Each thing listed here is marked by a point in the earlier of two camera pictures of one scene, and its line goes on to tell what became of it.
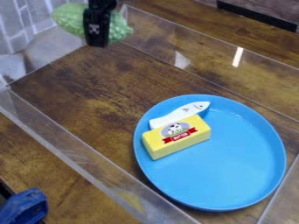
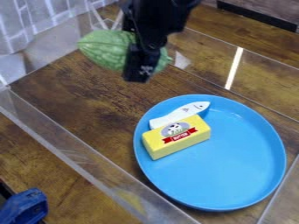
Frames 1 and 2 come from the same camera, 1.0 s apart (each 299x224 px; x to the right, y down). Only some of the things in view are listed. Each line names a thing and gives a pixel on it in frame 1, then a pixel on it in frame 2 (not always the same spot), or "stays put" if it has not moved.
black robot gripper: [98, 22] to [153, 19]
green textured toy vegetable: [70, 17] to [107, 46]
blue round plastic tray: [229, 171] stays put
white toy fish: [182, 114] stays put
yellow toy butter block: [177, 136] stays put
